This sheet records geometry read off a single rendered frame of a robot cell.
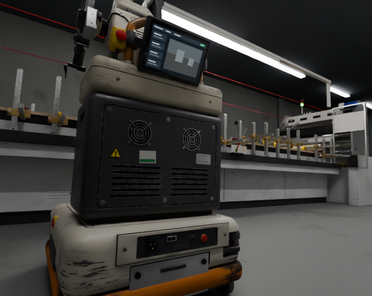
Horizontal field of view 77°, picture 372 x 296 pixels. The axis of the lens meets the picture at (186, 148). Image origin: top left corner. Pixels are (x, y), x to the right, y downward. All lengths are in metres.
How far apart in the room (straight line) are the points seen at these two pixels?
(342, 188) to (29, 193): 4.78
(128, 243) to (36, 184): 1.62
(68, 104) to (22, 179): 3.52
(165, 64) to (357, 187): 4.45
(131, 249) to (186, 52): 0.68
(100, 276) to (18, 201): 1.62
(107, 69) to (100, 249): 0.53
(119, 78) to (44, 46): 5.15
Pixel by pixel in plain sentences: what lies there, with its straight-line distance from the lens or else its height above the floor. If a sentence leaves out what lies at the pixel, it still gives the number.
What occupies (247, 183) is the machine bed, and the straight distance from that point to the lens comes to 3.36.
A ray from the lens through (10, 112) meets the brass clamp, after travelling 2.08.
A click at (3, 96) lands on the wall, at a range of 5.60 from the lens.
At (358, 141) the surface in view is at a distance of 4.99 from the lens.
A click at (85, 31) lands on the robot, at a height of 1.11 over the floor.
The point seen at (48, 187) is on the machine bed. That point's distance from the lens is 2.27.
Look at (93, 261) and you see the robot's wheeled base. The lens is 0.72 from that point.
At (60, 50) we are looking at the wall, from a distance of 5.96.
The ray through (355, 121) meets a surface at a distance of 5.05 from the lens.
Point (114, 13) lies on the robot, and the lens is 1.35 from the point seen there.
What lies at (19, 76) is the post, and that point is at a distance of 2.15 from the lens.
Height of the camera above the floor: 0.45
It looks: 6 degrees up
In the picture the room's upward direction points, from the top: 2 degrees clockwise
